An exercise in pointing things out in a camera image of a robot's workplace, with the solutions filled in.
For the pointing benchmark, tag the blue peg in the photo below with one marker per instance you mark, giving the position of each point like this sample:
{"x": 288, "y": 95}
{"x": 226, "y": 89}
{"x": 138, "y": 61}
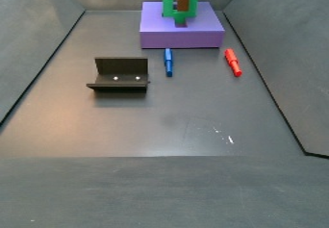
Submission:
{"x": 169, "y": 62}

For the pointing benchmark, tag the red peg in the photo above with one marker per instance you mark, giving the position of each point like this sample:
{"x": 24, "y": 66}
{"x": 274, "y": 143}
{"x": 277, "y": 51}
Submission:
{"x": 233, "y": 62}

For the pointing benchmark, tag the purple base block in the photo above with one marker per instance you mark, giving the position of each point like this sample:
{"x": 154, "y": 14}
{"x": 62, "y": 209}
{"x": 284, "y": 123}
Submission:
{"x": 159, "y": 32}

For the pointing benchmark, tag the green U-shaped block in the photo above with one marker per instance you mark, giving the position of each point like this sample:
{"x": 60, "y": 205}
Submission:
{"x": 170, "y": 10}

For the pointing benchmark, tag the black angle bracket fixture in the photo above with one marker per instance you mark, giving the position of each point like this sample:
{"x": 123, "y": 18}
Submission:
{"x": 121, "y": 74}

